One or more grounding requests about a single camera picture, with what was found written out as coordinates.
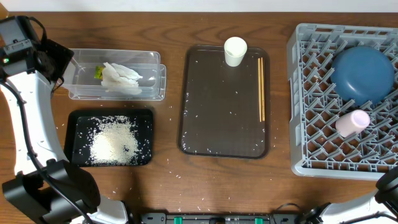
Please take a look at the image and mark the yellow green snack wrapper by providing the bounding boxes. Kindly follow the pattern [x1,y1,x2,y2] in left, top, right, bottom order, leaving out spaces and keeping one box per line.
[94,66,105,80]

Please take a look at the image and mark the pile of white rice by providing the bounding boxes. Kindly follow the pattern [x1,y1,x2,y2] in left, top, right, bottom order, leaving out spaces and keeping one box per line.
[72,115,152,167]

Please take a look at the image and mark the cream white cup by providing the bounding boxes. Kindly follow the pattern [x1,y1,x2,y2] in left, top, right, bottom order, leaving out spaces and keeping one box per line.
[224,37,248,67]

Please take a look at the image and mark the wooden chopstick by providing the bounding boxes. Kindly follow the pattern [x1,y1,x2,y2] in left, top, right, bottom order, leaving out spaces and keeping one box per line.
[257,58,262,122]
[260,57,266,121]

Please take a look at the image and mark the pink cup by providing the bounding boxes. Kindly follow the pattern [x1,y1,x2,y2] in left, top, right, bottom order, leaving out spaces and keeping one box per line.
[335,110,371,138]

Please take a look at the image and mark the dark blue plate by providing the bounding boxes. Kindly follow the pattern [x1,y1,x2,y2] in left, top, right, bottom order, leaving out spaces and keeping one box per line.
[330,46,394,106]

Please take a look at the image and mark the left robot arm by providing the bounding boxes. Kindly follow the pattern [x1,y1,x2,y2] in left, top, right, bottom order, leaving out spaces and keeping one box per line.
[1,37,128,223]

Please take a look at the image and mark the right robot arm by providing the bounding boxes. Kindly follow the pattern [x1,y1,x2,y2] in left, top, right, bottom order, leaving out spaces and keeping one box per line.
[296,168,397,224]

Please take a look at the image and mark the black waste tray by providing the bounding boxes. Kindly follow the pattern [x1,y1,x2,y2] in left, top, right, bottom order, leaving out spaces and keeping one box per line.
[64,109,154,167]

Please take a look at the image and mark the grey dishwasher rack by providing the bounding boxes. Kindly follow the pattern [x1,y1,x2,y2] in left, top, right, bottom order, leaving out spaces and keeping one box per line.
[287,24,397,180]

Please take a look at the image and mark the clear plastic bin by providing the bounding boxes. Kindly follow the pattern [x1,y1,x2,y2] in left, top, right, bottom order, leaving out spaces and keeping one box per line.
[63,49,166,101]

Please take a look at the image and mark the dark brown serving tray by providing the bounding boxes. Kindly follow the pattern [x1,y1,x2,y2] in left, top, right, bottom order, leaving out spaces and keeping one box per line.
[177,45,271,159]

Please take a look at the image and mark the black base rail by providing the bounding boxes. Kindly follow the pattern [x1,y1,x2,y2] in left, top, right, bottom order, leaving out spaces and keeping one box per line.
[139,213,300,224]

